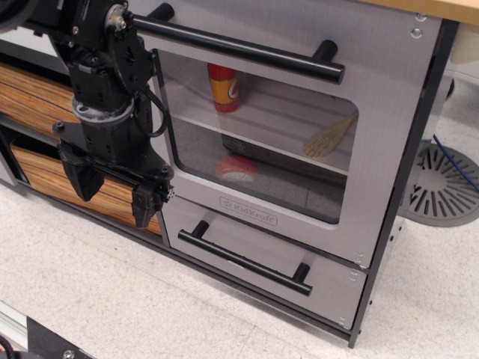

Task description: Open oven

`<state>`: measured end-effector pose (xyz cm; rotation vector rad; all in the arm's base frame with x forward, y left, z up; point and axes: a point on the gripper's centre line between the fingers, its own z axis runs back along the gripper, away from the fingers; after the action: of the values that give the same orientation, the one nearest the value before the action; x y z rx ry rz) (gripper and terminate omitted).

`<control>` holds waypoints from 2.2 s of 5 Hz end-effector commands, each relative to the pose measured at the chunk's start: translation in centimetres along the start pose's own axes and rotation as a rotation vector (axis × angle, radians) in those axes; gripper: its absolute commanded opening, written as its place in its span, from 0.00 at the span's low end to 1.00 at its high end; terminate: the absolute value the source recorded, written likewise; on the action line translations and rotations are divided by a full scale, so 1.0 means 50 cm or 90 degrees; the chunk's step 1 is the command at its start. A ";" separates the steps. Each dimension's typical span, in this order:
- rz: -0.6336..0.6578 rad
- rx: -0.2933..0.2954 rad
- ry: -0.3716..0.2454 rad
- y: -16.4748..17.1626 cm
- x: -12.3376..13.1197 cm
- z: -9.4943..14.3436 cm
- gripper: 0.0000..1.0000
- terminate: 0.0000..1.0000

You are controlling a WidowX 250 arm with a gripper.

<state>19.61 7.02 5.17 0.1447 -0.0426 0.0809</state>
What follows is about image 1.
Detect wooden toy spatula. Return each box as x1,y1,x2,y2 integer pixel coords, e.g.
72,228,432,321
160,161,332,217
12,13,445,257
303,110,359,159

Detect black oven door handle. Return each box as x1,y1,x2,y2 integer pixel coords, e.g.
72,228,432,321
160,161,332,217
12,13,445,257
133,3,346,85

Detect grey toy oven door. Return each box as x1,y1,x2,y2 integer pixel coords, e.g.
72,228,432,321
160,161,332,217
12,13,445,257
147,1,442,268

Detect black drawer handle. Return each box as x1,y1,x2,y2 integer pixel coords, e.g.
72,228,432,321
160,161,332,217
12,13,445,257
178,220,313,296

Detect red yellow toy bottle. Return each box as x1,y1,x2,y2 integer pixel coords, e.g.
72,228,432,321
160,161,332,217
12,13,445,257
207,64,240,113

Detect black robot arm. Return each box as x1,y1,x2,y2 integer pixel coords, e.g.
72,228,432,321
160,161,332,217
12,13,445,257
1,1,174,228

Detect light wood countertop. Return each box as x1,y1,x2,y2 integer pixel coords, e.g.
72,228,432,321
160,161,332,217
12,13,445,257
366,0,478,25

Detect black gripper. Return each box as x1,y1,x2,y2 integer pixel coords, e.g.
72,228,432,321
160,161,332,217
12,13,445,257
52,111,174,228

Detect black toy kitchen frame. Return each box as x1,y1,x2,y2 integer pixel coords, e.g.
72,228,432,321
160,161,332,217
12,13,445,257
1,20,459,348

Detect grey lower oven drawer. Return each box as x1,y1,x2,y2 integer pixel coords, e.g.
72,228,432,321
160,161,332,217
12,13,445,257
162,197,366,330

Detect red black cable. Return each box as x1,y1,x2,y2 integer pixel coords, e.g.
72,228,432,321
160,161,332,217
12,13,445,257
0,334,16,359

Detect red white toy sushi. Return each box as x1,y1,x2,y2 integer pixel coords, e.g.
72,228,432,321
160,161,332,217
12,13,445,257
216,156,257,182

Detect grey round chair base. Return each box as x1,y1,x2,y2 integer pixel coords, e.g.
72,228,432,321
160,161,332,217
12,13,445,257
398,141,478,227

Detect black plate with screw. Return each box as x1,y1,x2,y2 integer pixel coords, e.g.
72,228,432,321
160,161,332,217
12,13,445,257
26,316,93,359

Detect white oven shelf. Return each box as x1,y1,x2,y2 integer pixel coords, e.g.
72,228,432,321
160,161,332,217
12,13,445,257
171,111,354,178

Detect blue cable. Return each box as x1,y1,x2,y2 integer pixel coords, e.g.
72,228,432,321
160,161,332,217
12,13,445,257
432,134,479,191

